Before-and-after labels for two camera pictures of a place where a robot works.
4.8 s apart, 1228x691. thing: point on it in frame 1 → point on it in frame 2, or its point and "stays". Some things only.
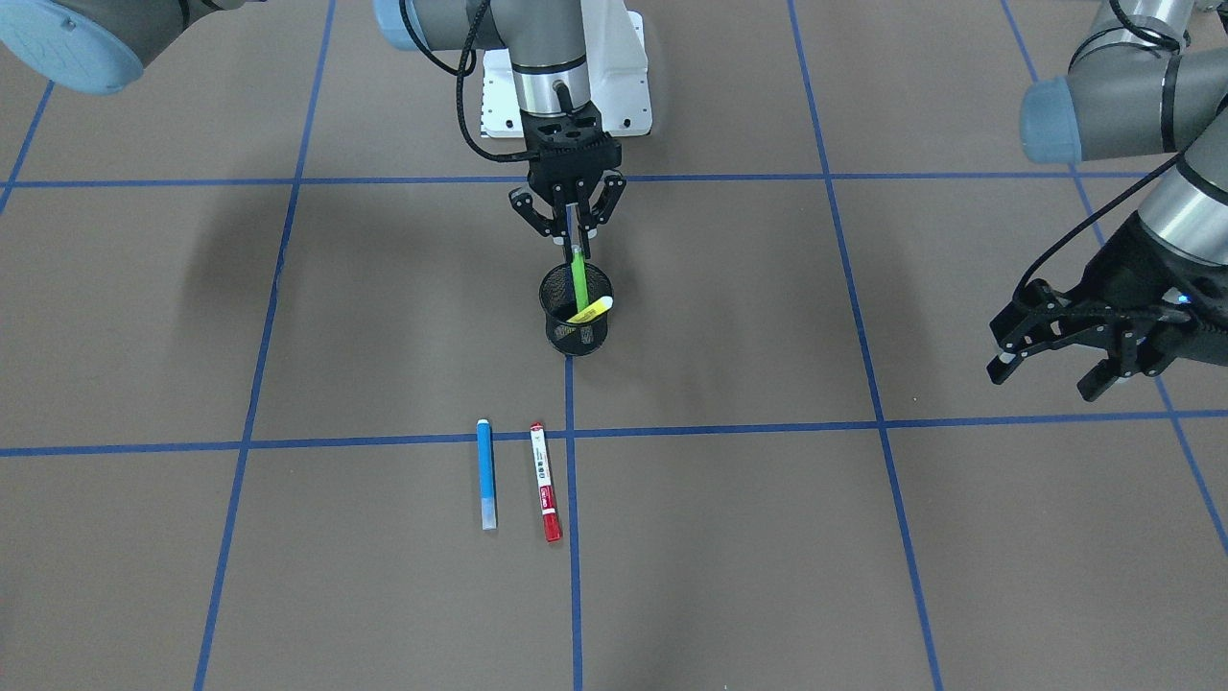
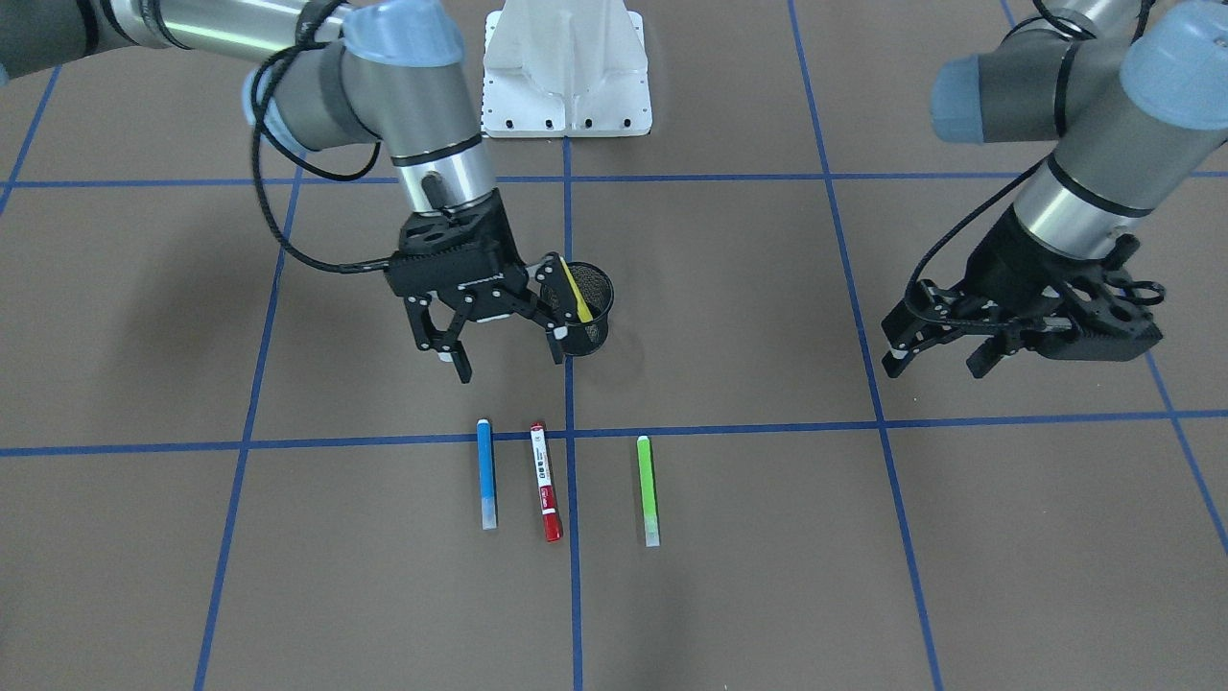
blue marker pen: (485, 474) stays
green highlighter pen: (578, 269) → (649, 492)
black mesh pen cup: (558, 297) stays
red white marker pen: (552, 525) stays
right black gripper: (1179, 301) → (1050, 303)
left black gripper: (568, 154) → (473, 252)
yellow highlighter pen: (594, 311) → (583, 312)
